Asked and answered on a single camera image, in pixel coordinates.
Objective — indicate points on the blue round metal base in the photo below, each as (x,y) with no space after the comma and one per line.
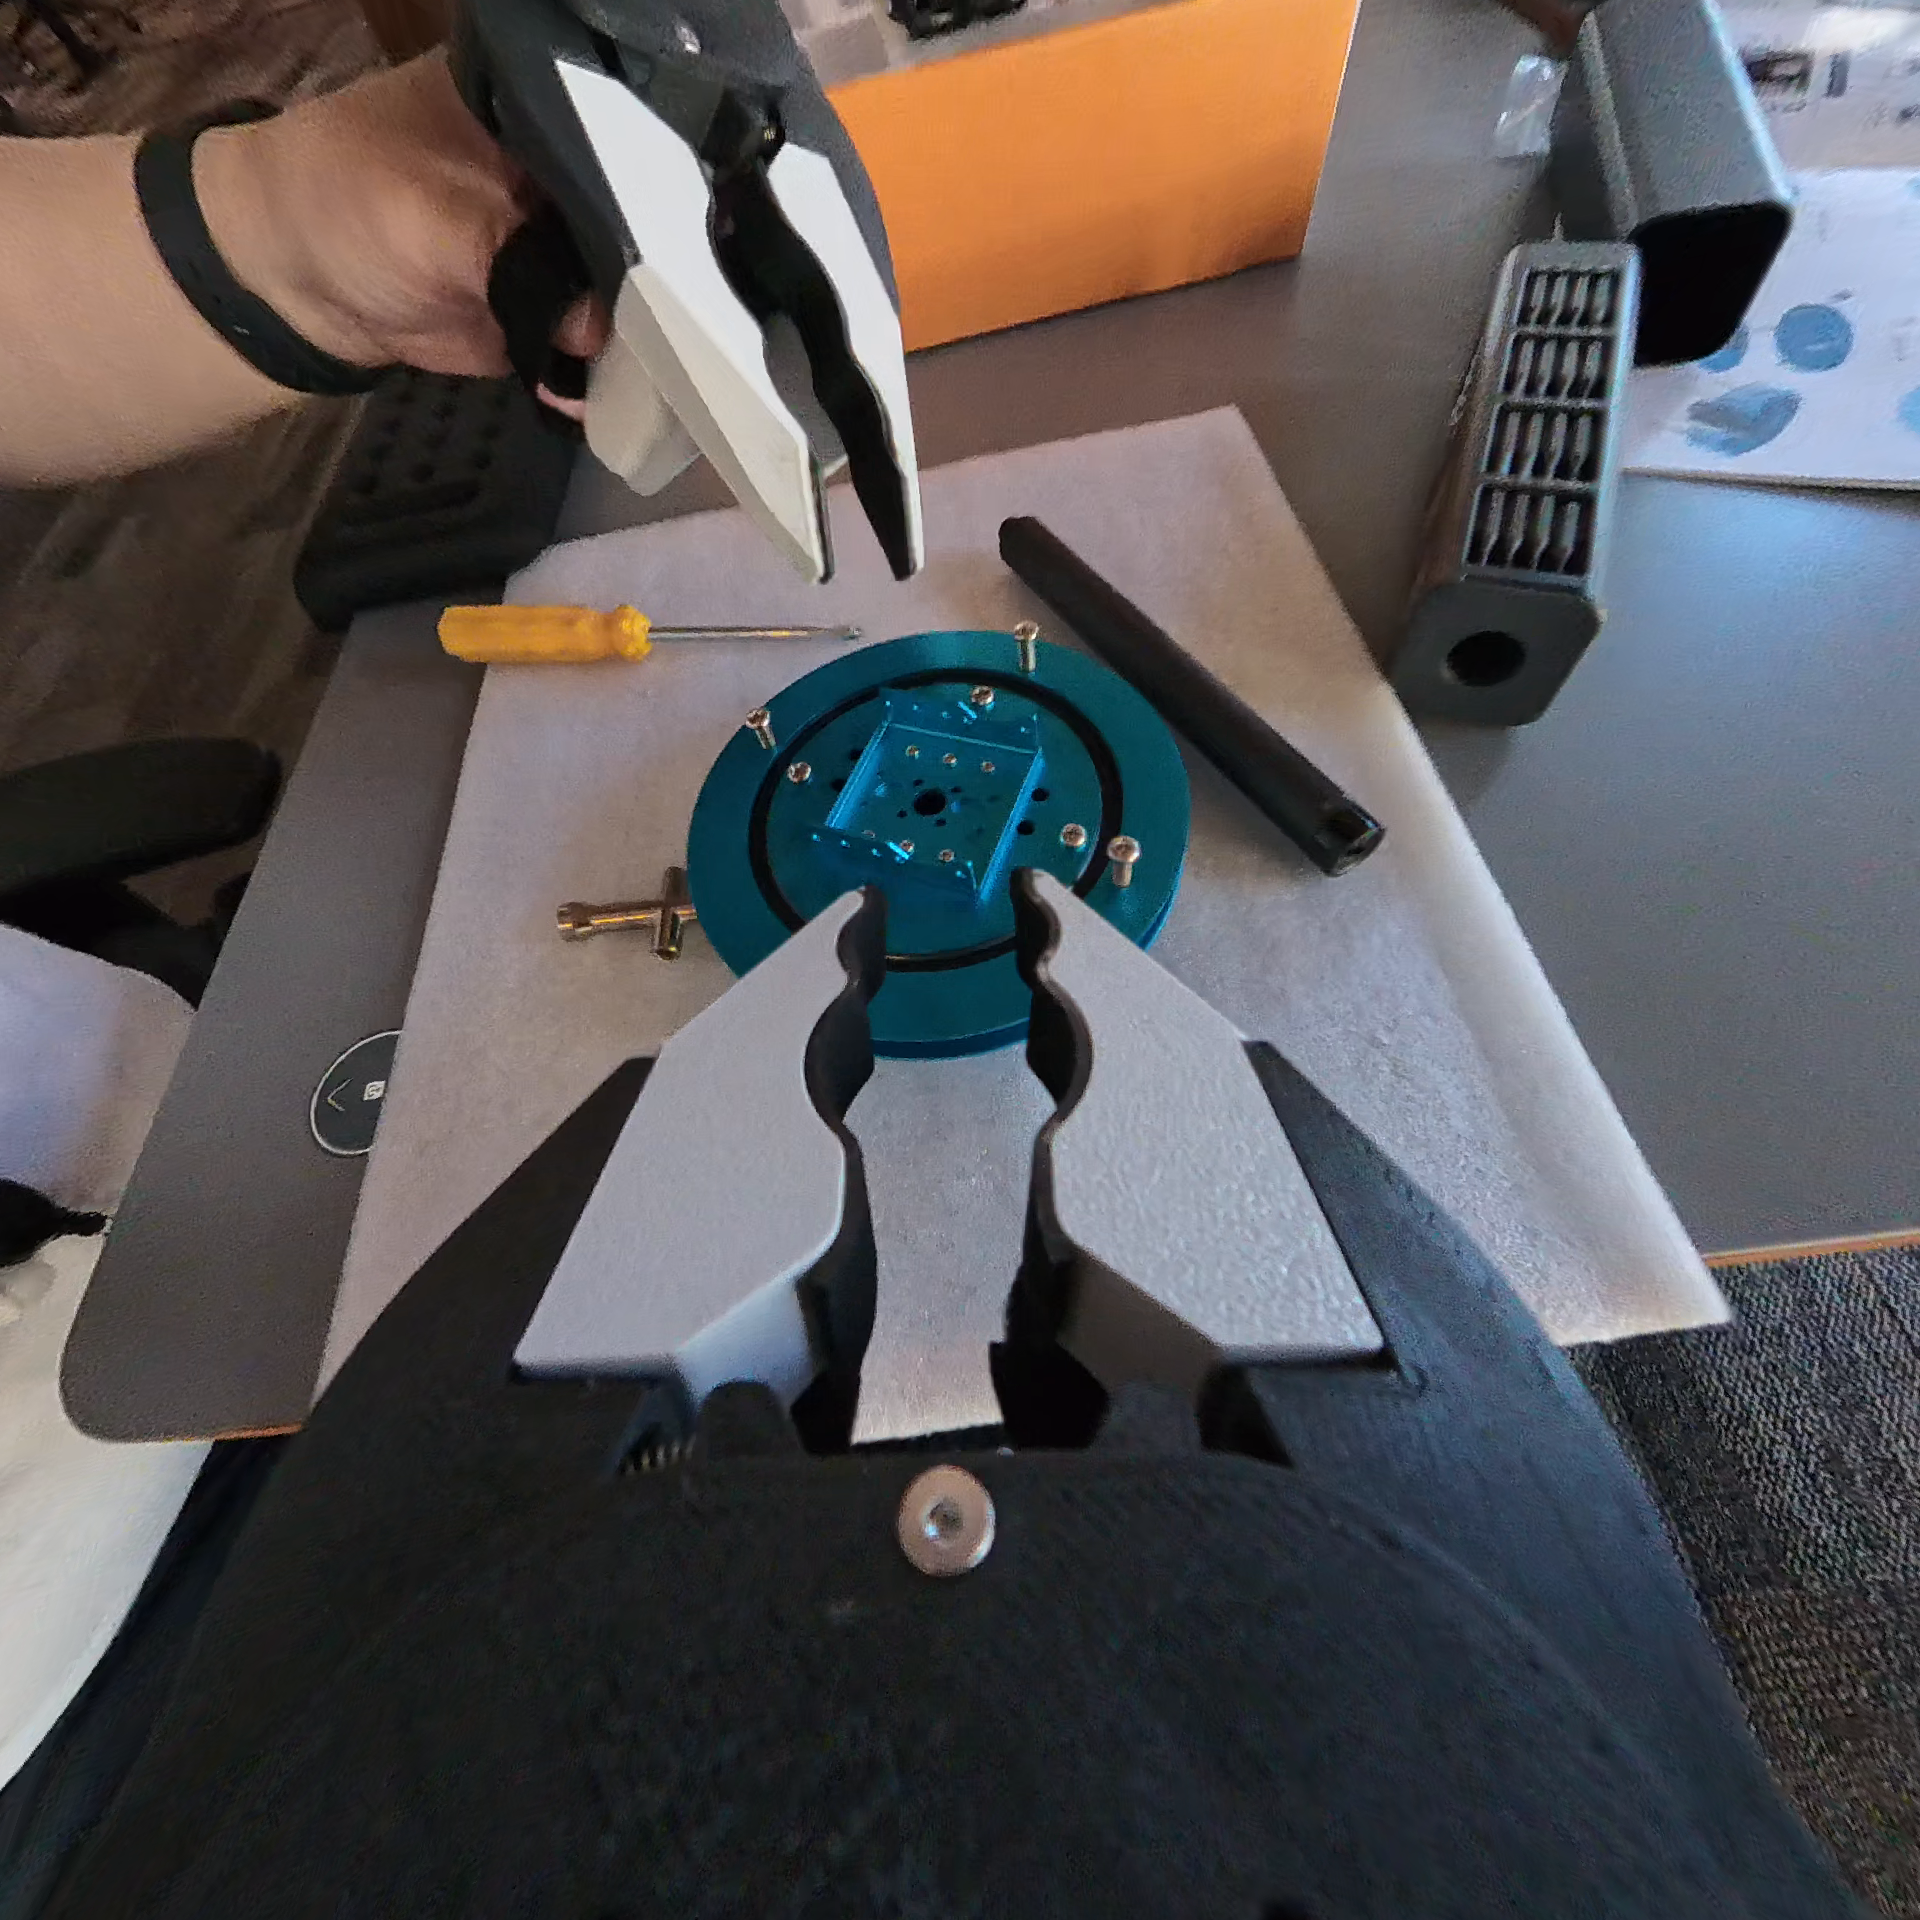
(1141,749)

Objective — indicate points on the person's left hand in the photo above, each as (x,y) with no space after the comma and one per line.
(375,226)

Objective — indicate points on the dark grey case sleeve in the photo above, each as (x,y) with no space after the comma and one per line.
(1695,182)

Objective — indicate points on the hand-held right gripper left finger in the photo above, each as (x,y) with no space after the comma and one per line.
(706,1201)

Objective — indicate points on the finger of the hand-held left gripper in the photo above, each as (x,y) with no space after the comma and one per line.
(674,303)
(868,345)

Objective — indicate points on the black wristband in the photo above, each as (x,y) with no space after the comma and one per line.
(192,285)

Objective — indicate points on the black round desk badge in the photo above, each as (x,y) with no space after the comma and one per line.
(355,1096)

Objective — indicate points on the black office chair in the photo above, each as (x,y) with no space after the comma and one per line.
(435,493)

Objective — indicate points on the white foam sheet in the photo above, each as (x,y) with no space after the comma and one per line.
(1350,1050)

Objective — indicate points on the instruction sheet blue prints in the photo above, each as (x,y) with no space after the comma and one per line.
(1799,375)

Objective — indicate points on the black electric screwdriver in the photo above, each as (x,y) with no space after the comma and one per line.
(1186,690)

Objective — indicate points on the metal cross wrench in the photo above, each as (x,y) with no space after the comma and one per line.
(621,919)

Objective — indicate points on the clear plastic bag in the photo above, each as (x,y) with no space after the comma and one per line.
(1530,107)

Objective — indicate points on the orange cardboard box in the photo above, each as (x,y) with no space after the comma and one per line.
(1095,182)

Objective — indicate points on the black screwdriver bit holder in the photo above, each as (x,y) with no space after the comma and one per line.
(1500,660)

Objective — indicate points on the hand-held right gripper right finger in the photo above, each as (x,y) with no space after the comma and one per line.
(1198,1201)

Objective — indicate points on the grey desk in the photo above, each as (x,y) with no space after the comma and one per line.
(1725,824)

